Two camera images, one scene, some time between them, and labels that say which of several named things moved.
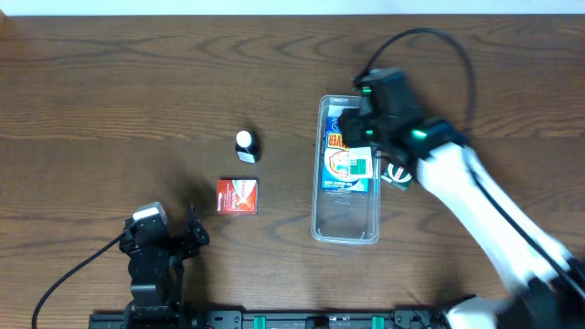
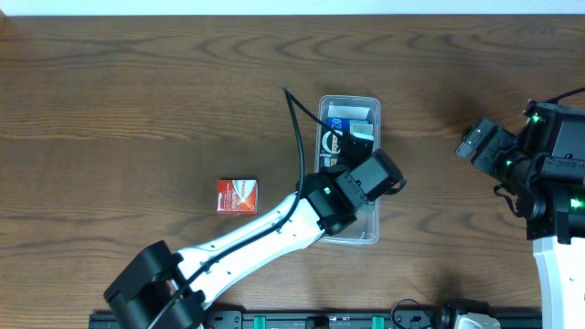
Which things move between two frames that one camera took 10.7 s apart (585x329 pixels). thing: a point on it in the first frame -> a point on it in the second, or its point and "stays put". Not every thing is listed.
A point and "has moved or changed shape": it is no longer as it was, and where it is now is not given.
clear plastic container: [339, 217] stays put
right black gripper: [355, 129] -> [478, 149]
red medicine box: [238, 196] stays put
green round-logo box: [398, 176] has moved or changed shape
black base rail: [179, 318] stays put
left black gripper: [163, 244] -> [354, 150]
